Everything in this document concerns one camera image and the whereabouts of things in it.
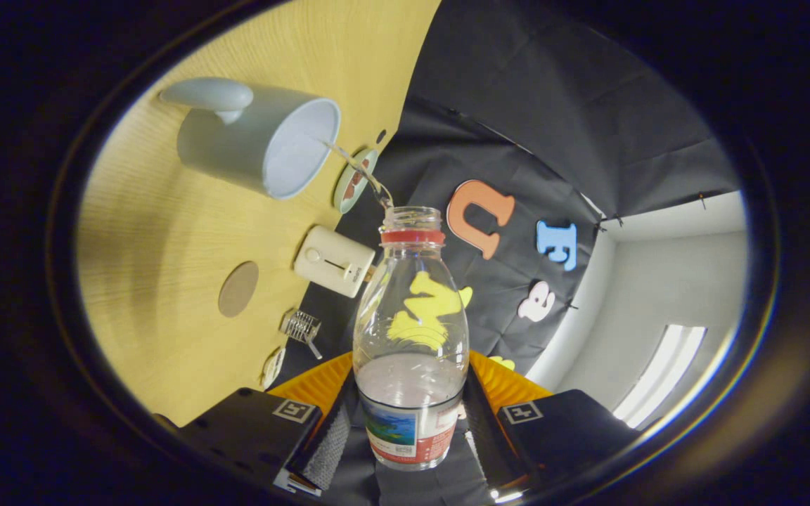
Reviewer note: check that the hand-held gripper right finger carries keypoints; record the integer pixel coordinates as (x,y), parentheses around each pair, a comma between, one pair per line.
(489,443)

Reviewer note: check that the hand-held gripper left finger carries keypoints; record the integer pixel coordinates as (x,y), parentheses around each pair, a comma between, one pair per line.
(328,450)

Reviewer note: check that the clear plastic juice bottle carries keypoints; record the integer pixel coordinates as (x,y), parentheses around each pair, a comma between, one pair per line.
(412,414)

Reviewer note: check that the round brown coaster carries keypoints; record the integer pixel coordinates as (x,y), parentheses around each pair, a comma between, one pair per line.
(238,289)

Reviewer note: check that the white cup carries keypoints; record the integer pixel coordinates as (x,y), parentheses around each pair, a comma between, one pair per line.
(236,147)

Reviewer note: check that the white seasoning dish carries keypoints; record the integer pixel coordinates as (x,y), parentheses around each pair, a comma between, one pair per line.
(273,367)

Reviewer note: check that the large ceiling light panel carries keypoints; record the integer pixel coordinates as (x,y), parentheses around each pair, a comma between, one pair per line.
(661,372)

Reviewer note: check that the white toaster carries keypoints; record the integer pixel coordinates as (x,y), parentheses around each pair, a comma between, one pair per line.
(331,260)

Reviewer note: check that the pale green plate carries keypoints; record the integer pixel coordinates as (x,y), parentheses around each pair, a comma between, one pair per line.
(343,197)

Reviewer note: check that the wooden table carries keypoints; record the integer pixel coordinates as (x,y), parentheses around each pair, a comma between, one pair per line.
(166,246)

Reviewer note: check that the brown meat piece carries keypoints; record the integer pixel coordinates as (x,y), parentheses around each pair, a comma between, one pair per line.
(363,167)
(353,188)

